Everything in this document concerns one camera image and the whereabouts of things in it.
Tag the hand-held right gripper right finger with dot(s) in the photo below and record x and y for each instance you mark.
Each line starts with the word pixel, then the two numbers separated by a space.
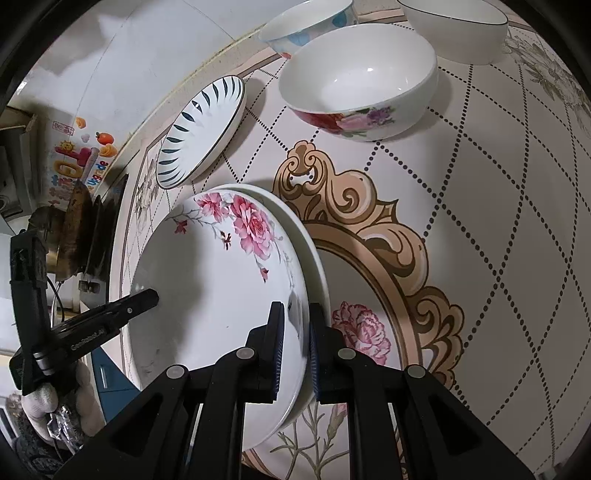
pixel 316 355

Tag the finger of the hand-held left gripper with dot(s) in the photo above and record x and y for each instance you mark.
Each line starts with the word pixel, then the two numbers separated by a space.
pixel 136 303

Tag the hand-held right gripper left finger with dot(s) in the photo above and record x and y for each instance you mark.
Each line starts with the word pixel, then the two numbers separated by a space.
pixel 278 350

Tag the plain white plate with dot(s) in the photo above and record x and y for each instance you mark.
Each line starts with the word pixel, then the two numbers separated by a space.
pixel 316 277

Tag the blue striped white plate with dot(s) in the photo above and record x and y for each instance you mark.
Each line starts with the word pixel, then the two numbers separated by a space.
pixel 198 134

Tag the red floral white bowl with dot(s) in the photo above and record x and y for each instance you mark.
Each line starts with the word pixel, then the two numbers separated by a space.
pixel 360 78

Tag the blue dotted white bowl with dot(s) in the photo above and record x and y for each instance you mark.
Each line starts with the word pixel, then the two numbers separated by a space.
pixel 295 27

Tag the dark rimmed white bowl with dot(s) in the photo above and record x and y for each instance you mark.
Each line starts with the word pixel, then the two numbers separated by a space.
pixel 461 37

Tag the person's left hand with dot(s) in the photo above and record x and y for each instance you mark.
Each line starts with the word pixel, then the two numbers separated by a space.
pixel 85 401

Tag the blue kitchen cabinet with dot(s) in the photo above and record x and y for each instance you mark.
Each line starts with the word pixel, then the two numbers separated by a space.
pixel 115 383

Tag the stainless steel stacked pot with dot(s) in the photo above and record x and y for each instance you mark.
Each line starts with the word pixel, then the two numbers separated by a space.
pixel 44 230

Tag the black wok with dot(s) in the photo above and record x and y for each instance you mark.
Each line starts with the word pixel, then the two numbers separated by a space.
pixel 76 221

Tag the printed diamond pattern tablecloth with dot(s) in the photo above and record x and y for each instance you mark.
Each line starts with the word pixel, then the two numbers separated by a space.
pixel 485 207

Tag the colourful wall stickers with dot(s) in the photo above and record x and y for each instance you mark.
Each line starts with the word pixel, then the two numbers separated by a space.
pixel 74 157

